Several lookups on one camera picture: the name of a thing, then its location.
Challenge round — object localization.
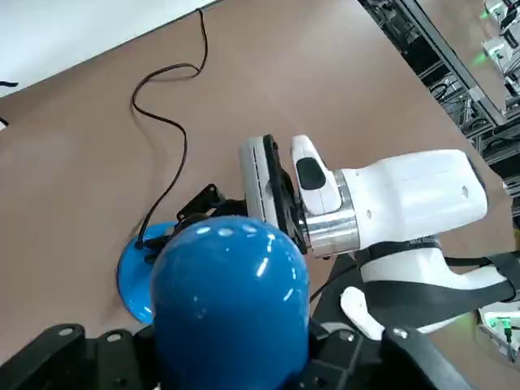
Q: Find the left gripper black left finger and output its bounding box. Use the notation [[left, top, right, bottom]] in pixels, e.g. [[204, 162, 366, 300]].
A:
[[0, 323, 158, 390]]

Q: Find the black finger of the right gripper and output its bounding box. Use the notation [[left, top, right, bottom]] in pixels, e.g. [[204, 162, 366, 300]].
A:
[[140, 227, 182, 262], [175, 183, 249, 223]]

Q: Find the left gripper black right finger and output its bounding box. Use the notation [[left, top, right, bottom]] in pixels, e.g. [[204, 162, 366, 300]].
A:
[[306, 318, 475, 390]]

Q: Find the thin dark lamp cable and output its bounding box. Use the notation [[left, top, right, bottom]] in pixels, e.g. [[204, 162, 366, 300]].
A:
[[130, 7, 209, 249]]

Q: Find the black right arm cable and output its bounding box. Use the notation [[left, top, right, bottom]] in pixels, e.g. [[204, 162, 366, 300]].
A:
[[309, 239, 520, 314]]

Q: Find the black metal frame rack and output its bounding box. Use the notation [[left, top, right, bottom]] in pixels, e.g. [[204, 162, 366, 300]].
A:
[[359, 0, 520, 163]]

